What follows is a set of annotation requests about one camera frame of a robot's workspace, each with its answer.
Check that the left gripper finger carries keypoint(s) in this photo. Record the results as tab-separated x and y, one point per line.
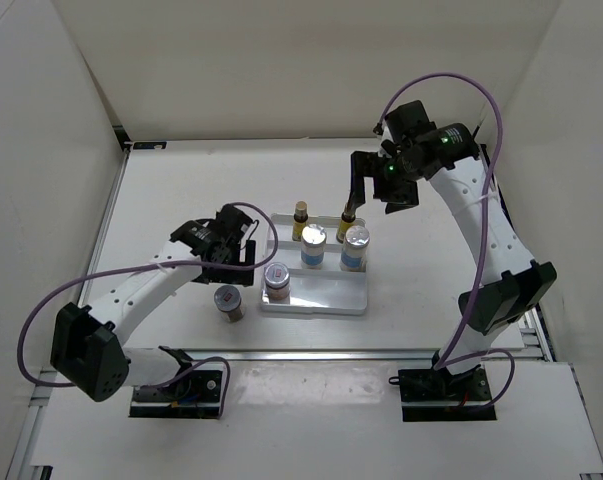
247	256
227	277

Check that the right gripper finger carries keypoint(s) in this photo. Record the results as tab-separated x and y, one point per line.
362	165
398	205

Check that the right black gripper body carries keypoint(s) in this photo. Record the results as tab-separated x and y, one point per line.
397	182

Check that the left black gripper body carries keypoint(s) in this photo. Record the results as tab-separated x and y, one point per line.
233	255

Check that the red lid spice jar front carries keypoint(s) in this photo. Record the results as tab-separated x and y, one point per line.
228	301

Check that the red lid spice jar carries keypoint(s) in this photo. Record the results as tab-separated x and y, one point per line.
228	301
277	282

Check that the yellow bottle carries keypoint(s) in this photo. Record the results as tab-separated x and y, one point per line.
300	219
347	220

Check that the blue label jar front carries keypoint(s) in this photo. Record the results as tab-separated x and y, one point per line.
313	242

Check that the blue label jar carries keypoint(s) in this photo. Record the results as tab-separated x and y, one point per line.
354	249
313	242

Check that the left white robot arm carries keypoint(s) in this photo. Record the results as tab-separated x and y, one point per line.
89	342

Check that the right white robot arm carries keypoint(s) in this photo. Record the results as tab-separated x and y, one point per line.
508	282

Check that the white divided tray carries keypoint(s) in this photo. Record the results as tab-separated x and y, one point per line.
324	290

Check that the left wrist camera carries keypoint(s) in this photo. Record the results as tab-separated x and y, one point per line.
247	230

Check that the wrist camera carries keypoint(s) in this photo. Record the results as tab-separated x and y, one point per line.
408	121
247	230

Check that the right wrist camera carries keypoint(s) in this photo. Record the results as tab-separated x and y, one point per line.
408	121

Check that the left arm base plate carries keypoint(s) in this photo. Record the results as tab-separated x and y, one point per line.
197	396

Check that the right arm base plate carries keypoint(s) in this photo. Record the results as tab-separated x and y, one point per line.
427	395

